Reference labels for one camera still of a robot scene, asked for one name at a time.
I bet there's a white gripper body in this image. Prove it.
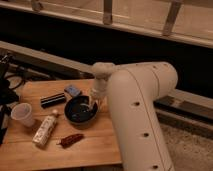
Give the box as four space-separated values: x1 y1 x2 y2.
90 78 107 100

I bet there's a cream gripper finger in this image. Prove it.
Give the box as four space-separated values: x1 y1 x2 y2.
87 97 95 111

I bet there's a dark ceramic bowl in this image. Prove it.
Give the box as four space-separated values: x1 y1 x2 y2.
64 95 98 125

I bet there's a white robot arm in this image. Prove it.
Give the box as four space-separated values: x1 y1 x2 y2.
90 62 178 171

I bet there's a blue sponge block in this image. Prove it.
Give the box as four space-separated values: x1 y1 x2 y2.
64 85 81 98

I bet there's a black rectangular box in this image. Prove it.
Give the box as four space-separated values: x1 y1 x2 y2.
40 93 66 108

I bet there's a dried red chili pepper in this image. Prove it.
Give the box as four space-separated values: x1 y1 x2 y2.
59 134 84 148

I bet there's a white plastic bottle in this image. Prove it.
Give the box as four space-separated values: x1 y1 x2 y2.
32 109 59 147

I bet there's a clear plastic cup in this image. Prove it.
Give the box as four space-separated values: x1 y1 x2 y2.
11 103 35 127

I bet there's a metal window railing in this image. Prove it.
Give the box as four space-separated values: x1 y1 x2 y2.
0 0 213 48

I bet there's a black tripod stand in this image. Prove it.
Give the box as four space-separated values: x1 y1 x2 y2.
0 54 19 146

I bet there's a black cable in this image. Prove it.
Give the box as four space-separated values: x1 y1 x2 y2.
4 74 26 92

